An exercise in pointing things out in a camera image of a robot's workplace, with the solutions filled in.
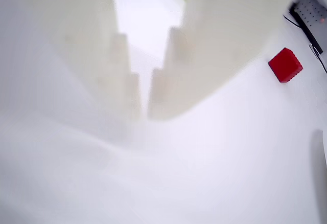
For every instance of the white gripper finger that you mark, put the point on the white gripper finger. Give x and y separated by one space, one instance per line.
217 42
64 55

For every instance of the grey perforated board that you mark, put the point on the grey perforated board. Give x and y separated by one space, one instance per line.
313 9

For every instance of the red cube block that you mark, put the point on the red cube block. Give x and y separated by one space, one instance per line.
284 65

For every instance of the black cylindrical rod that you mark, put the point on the black cylindrical rod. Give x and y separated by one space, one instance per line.
320 178

